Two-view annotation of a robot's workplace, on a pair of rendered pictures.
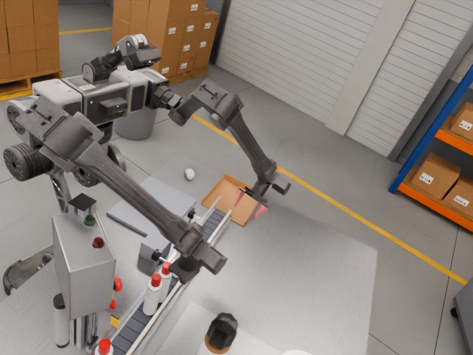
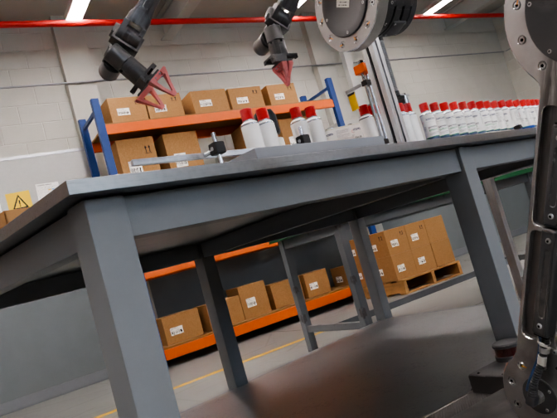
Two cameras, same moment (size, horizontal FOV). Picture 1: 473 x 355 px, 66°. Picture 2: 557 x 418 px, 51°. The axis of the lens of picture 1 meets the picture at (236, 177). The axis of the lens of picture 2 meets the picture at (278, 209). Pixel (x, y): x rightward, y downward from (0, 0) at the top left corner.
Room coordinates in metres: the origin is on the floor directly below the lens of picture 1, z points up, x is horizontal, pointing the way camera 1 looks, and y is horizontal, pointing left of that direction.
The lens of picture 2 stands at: (2.30, 1.00, 0.66)
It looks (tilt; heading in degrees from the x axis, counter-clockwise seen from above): 5 degrees up; 215
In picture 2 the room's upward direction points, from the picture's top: 16 degrees counter-clockwise
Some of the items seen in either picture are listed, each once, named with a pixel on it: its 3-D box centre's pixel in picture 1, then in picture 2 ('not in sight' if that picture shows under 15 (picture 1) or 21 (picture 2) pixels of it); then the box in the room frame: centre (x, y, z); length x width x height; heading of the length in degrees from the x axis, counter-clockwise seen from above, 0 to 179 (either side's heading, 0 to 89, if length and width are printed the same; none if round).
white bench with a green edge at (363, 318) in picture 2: not in sight; (426, 257); (-1.48, -0.55, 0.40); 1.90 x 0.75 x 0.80; 157
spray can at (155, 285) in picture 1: (153, 294); (318, 138); (0.76, 0.15, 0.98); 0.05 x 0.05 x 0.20
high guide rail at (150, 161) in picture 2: (163, 268); (298, 146); (0.90, 0.15, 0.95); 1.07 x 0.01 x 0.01; 168
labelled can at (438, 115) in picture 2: not in sight; (440, 128); (0.06, 0.29, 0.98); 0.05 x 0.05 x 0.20
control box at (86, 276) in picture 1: (83, 263); not in sight; (0.52, 0.28, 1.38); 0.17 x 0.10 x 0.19; 43
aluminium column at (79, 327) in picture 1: (81, 284); (376, 65); (0.59, 0.33, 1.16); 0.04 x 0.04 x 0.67; 78
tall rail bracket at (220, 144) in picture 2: (193, 222); (216, 167); (1.24, 0.12, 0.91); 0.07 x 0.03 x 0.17; 78
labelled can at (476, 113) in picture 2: not in sight; (477, 124); (-0.24, 0.35, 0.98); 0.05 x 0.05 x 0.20
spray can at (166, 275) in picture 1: (163, 282); (303, 140); (0.82, 0.13, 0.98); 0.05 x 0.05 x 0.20
